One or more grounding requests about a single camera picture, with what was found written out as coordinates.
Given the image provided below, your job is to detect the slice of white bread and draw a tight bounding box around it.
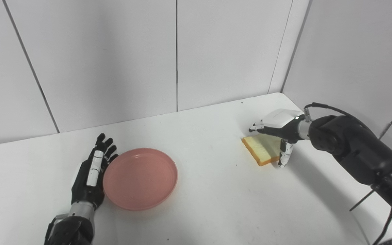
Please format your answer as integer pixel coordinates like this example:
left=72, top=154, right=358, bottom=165
left=242, top=134, right=283, bottom=166

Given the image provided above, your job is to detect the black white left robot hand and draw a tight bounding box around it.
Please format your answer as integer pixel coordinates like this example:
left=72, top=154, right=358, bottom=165
left=71, top=133, right=119, bottom=209

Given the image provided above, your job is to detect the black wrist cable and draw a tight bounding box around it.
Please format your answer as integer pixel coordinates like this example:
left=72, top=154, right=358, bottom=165
left=304, top=102, right=363, bottom=127
left=45, top=214, right=67, bottom=245

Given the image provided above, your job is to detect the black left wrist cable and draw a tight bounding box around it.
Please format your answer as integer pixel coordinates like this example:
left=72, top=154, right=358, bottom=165
left=45, top=214, right=67, bottom=245

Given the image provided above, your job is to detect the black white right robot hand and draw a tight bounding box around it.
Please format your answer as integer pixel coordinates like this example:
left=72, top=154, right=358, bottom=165
left=249, top=109, right=305, bottom=167

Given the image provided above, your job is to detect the thin black cable tie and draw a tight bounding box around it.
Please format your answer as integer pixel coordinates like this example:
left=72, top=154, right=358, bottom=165
left=349, top=190, right=376, bottom=211

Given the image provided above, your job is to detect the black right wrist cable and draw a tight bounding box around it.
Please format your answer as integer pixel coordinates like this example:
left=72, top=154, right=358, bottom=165
left=304, top=102, right=363, bottom=127

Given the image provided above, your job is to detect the pink round plate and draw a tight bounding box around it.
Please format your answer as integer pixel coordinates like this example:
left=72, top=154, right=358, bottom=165
left=103, top=148, right=178, bottom=211

